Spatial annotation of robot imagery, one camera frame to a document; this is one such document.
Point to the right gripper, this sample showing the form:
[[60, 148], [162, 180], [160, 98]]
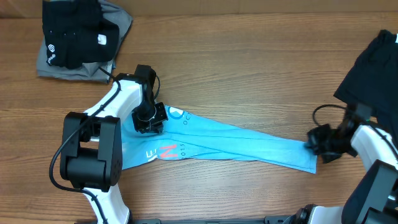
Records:
[[314, 137]]

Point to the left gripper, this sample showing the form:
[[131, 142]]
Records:
[[139, 124]]

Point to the light blue t-shirt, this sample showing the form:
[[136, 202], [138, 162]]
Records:
[[188, 136]]

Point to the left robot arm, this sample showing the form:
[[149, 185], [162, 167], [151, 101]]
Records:
[[90, 158]]

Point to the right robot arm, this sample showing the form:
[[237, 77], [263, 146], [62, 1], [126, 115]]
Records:
[[374, 200]]

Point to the grey folded garment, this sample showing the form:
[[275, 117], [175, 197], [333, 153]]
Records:
[[97, 71]]

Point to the black garment at right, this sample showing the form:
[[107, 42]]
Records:
[[373, 81]]

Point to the black folded garment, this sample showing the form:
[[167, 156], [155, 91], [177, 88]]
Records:
[[76, 32]]

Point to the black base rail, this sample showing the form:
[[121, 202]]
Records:
[[284, 219]]

